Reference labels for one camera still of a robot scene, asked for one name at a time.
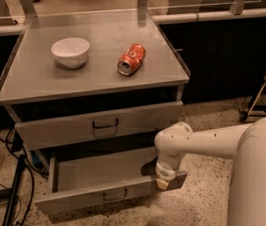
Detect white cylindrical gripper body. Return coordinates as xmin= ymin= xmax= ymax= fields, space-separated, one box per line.
xmin=155 ymin=153 xmax=182 ymax=181

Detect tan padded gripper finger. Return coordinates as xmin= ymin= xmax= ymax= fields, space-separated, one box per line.
xmin=156 ymin=177 xmax=170 ymax=190

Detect grey drawer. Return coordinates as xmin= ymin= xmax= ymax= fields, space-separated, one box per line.
xmin=16 ymin=101 xmax=182 ymax=150
xmin=34 ymin=137 xmax=189 ymax=216

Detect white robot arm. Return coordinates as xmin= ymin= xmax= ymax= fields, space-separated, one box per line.
xmin=154 ymin=117 xmax=266 ymax=226

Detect grey top drawer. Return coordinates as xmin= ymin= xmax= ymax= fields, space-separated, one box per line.
xmin=16 ymin=101 xmax=182 ymax=150

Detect grey metal drawer cabinet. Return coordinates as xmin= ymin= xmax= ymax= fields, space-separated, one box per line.
xmin=0 ymin=8 xmax=191 ymax=162

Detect crushed orange soda can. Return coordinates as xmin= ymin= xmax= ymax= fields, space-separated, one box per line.
xmin=117 ymin=43 xmax=146 ymax=76

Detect white ceramic bowl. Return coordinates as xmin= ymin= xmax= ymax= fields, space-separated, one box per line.
xmin=51 ymin=38 xmax=90 ymax=69

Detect black floor stand bar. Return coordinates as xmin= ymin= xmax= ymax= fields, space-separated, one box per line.
xmin=2 ymin=154 xmax=25 ymax=226

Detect yellow wooden frame stand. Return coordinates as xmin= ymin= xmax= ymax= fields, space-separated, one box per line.
xmin=240 ymin=73 xmax=266 ymax=121

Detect black floor cables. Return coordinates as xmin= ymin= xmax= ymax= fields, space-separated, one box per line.
xmin=0 ymin=128 xmax=50 ymax=226

